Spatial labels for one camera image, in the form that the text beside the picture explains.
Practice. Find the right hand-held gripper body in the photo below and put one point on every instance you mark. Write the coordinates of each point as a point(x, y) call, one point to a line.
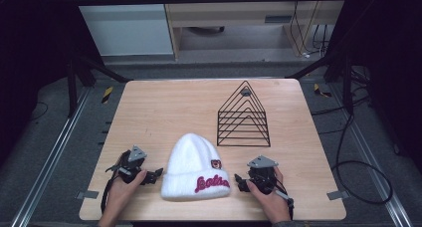
point(263, 179)

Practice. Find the yellow black hazard tape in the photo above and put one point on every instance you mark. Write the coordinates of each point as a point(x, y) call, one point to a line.
point(320, 91)
point(107, 94)

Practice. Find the white cabinet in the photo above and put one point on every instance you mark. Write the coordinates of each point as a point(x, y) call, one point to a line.
point(122, 28)

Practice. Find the metal floor rail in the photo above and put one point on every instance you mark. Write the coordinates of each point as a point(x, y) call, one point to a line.
point(375, 167)
point(49, 160)

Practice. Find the black frame strut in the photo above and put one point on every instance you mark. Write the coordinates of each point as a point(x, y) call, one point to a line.
point(318, 65)
point(99, 67)

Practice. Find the grey table bracket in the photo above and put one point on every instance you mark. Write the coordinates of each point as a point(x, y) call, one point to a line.
point(87, 194)
point(338, 195)

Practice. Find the person's left hand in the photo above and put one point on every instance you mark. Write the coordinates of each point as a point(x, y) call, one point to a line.
point(119, 197)

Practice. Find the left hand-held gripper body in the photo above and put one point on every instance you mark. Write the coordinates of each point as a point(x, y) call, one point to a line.
point(131, 169)

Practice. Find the dark curtain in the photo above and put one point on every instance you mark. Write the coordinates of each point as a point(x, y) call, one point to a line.
point(33, 54)
point(388, 54)

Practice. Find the white knit beanie hat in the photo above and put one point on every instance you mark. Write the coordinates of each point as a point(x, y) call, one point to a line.
point(190, 160)

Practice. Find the person's right hand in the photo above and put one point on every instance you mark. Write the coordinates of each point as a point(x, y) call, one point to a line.
point(273, 205)

